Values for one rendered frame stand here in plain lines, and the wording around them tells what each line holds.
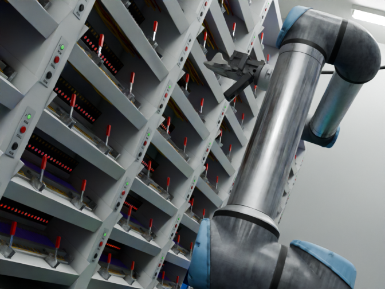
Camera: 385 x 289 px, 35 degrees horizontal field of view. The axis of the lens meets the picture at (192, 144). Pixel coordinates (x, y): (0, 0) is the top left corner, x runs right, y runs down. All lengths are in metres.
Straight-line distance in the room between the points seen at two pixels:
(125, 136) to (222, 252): 0.95
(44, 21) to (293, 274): 0.78
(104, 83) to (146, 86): 0.40
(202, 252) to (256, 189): 0.18
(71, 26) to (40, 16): 0.12
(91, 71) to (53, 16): 0.24
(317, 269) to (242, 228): 0.17
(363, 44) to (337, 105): 0.30
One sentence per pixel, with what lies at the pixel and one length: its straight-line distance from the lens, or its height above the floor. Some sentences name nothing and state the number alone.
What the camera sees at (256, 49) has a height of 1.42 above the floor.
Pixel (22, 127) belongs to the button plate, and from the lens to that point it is 1.48.
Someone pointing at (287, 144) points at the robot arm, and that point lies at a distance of 1.36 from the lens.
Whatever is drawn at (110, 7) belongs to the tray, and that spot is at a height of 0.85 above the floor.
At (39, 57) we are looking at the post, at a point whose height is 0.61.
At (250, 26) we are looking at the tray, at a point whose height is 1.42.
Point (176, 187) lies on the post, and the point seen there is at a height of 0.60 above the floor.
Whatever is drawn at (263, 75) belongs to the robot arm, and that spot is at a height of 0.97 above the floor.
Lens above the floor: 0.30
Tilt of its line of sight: 11 degrees up
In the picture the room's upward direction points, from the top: 23 degrees clockwise
